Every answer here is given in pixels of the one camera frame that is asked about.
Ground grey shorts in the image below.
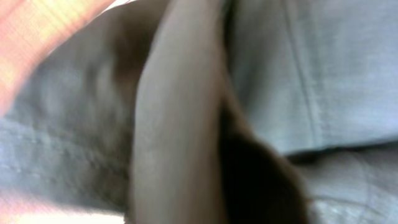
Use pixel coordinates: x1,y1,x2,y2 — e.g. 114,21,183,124
1,1,397,223

